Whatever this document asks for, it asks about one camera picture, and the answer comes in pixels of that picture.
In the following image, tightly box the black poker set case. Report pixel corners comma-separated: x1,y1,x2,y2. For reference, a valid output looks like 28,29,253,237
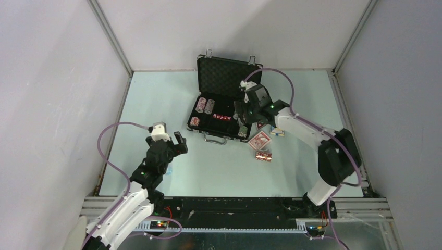
186,53,263,143

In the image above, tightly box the red white chip stack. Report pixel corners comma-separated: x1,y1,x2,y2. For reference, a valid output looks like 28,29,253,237
255,152,273,162
189,116,201,127

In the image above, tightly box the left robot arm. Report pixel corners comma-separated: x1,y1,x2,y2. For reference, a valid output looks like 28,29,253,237
81,125,188,249

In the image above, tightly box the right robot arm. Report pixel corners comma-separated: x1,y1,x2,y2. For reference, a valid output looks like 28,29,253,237
234,81,362,218

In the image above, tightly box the white green chip stack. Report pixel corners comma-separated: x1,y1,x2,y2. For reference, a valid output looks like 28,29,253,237
238,126,248,138

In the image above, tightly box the blue playing card box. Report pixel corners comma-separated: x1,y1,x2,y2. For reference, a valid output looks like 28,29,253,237
269,126,285,136

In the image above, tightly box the row of red dice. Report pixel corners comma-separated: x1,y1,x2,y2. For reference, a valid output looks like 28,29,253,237
212,114,232,121

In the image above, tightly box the red playing card deck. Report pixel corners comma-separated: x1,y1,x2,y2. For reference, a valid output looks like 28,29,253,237
248,131,272,151

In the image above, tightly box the pink white chip stack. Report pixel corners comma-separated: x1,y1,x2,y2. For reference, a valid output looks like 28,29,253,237
195,97,207,113

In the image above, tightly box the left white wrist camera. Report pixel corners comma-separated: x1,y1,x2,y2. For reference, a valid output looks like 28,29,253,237
149,122,171,141

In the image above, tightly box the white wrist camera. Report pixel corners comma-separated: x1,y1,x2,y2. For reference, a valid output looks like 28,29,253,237
240,80,257,92
149,122,171,141

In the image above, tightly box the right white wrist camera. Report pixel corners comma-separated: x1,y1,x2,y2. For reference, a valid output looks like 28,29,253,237
240,80,257,92

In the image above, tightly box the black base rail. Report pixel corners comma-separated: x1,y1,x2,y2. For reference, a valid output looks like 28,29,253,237
154,196,337,230

